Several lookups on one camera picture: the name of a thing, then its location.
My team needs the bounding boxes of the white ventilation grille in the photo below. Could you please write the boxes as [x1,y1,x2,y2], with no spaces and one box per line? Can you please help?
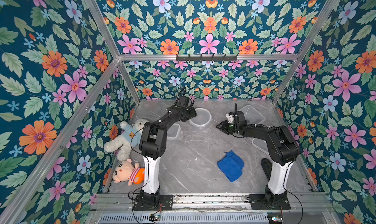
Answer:
[98,212,269,224]

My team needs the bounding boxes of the square clear box lid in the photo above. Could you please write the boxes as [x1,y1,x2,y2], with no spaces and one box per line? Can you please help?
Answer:
[252,138,269,155]

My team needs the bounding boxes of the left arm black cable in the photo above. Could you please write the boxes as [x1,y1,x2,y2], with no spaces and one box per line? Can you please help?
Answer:
[128,176,153,224]

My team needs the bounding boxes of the black hook rail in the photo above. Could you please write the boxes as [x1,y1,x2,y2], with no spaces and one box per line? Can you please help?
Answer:
[175,54,238,62]

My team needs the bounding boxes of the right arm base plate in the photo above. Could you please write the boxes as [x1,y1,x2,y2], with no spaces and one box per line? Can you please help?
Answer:
[247,192,291,210]

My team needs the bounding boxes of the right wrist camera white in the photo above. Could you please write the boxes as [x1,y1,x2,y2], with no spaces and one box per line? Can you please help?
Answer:
[226,113,234,124]

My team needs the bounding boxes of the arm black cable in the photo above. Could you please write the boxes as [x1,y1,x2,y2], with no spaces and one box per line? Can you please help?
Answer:
[128,176,153,224]
[281,165,304,224]

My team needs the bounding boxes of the white teddy bear blue shirt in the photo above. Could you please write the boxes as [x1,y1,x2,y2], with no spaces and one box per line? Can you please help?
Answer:
[104,118,149,162]

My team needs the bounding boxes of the rectangular clear lunch box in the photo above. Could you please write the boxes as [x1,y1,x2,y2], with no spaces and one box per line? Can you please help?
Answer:
[166,123,181,140]

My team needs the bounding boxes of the blue cleaning cloth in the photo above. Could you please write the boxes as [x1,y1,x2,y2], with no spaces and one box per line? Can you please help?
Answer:
[217,151,244,183]

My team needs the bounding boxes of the pink doll orange outfit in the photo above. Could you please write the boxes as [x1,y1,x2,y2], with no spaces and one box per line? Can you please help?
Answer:
[112,158,145,186]

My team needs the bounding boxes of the round clear lunch box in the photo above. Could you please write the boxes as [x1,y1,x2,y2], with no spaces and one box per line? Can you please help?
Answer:
[189,108,212,129]

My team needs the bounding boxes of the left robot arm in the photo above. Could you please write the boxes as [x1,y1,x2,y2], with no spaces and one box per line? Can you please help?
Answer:
[138,96,197,206]

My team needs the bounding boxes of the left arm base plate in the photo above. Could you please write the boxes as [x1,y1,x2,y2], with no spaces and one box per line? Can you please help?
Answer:
[133,193,174,211]

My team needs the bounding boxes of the aluminium front rail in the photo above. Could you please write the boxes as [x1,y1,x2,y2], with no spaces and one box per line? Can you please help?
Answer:
[90,193,334,213]

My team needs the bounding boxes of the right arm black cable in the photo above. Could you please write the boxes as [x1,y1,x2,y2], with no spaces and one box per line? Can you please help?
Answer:
[281,165,304,224]

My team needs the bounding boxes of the square clear lunch box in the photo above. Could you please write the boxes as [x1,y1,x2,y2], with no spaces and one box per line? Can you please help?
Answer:
[238,105,266,124]

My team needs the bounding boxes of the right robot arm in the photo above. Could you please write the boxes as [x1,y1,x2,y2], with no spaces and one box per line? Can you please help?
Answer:
[216,110,300,209]

